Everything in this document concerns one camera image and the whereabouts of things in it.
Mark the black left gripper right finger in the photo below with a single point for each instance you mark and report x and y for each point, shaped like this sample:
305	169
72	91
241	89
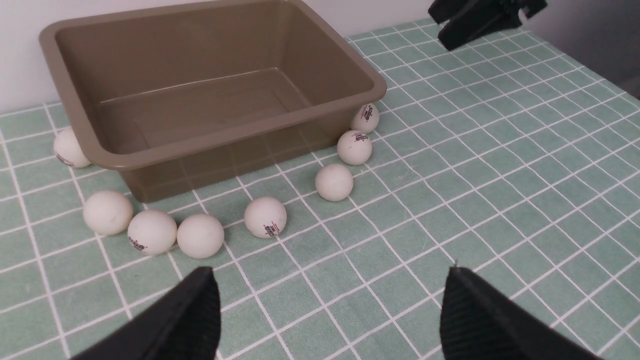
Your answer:
478	322

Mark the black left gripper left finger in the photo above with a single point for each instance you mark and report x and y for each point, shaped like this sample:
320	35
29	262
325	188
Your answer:
184	324

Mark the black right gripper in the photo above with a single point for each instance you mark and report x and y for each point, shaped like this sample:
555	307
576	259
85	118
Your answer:
462	28

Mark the white ball logo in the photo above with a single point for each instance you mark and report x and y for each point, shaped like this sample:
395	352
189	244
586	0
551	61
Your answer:
334	182
200	236

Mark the white ball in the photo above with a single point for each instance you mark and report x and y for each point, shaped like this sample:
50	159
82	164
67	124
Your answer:
152	232
354	148
108	212
67	149
366	119

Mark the white ball plain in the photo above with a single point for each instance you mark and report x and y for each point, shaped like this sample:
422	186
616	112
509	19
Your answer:
265	217

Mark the green checkered tablecloth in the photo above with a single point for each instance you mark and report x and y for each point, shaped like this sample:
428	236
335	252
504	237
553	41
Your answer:
506	156

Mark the olive plastic bin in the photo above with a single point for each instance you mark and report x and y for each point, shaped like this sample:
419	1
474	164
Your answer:
179	97

